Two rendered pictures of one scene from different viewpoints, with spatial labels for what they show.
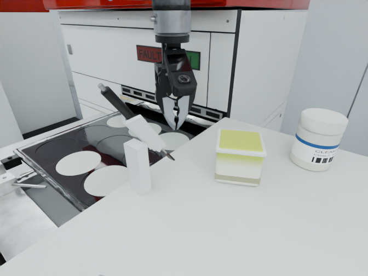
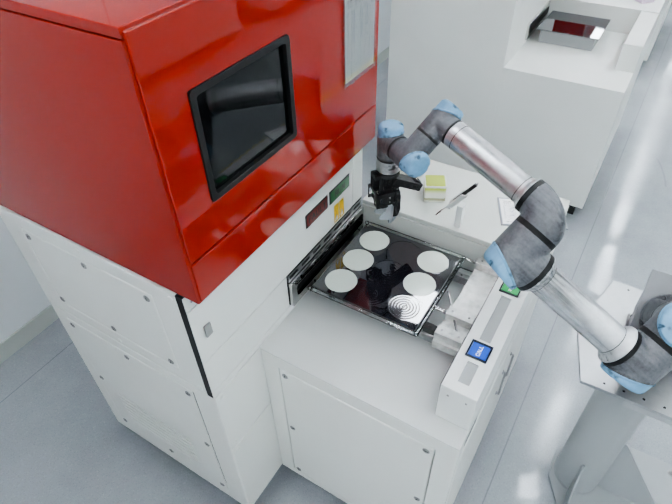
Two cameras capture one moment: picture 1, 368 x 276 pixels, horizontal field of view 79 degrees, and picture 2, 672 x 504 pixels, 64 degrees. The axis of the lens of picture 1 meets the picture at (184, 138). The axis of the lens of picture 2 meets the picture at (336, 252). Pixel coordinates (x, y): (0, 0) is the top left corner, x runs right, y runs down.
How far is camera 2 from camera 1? 1.80 m
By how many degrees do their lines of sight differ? 74
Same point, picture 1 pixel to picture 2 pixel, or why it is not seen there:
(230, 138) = (436, 182)
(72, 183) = (442, 277)
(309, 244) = (467, 182)
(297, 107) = not seen: hidden behind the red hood
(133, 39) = (302, 214)
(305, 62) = not seen: hidden behind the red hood
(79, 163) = (420, 283)
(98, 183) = (437, 265)
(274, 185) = not seen: hidden behind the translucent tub
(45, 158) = (421, 306)
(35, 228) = (474, 285)
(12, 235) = (482, 292)
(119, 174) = (427, 257)
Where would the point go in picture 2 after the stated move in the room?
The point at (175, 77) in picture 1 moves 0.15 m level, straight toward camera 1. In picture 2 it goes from (416, 182) to (463, 177)
